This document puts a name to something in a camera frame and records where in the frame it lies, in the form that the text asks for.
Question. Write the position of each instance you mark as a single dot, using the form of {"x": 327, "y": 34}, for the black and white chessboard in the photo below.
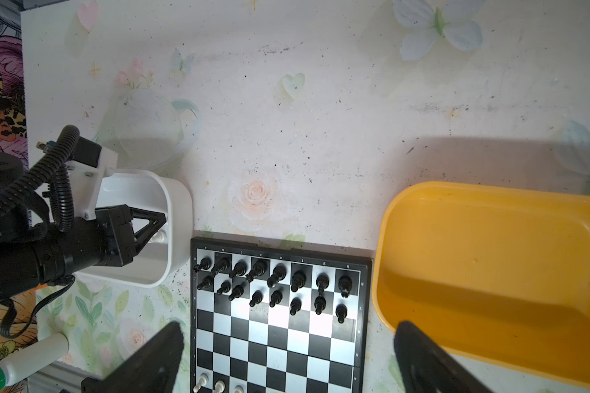
{"x": 271, "y": 320}

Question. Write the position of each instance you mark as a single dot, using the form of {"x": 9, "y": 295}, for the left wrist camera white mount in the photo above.
{"x": 89, "y": 164}

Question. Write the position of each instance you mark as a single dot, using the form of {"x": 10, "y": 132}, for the clear plastic lid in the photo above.
{"x": 148, "y": 131}

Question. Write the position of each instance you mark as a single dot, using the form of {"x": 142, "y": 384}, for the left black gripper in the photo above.
{"x": 107, "y": 241}

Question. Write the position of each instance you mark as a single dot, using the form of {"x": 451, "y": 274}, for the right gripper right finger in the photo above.
{"x": 426, "y": 367}

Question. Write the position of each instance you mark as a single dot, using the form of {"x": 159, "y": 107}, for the yellow plastic bin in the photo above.
{"x": 500, "y": 275}

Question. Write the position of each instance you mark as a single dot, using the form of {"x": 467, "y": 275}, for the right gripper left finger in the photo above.
{"x": 152, "y": 368}

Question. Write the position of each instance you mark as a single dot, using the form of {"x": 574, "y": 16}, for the green capped white bottle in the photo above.
{"x": 24, "y": 363}

